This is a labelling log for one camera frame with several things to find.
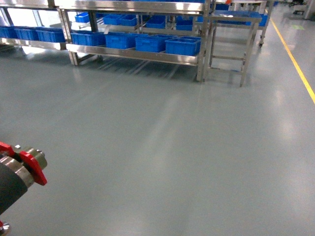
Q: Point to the stainless steel side table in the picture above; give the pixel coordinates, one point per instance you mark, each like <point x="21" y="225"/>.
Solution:
<point x="230" y="39"/>

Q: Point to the blue bin with red wrap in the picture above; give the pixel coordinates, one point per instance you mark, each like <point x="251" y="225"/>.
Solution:
<point x="185" y="46"/>

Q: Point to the stainless steel flow rack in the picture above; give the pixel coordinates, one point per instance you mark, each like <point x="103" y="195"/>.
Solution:
<point x="78" y="53"/>

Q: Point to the robot arm with red clamps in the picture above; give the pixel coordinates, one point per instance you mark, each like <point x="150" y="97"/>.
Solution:
<point x="20" y="168"/>

